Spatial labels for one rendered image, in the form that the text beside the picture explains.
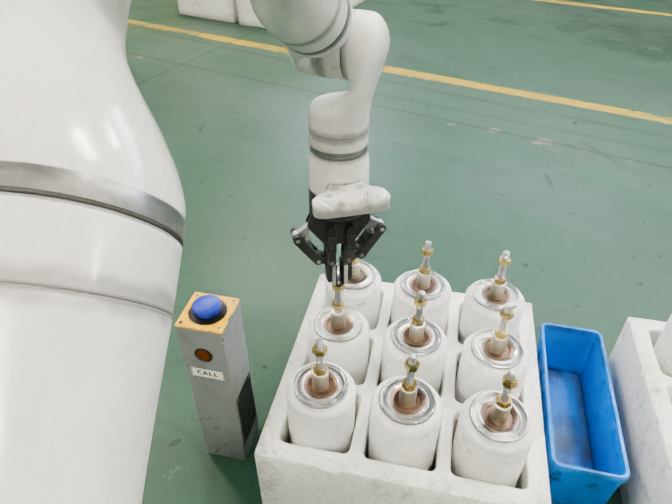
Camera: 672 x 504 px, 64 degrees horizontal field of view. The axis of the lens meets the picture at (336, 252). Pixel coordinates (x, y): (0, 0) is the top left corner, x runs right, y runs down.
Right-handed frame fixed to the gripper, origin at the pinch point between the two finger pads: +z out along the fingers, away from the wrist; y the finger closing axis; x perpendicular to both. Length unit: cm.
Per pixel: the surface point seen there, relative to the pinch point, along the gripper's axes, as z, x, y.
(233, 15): 31, -261, -5
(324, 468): 18.4, 18.1, 6.3
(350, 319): 10.5, -0.4, -2.1
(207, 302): 2.8, -0.9, 18.5
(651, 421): 20, 22, -42
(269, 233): 36, -61, 4
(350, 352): 12.1, 4.6, -0.7
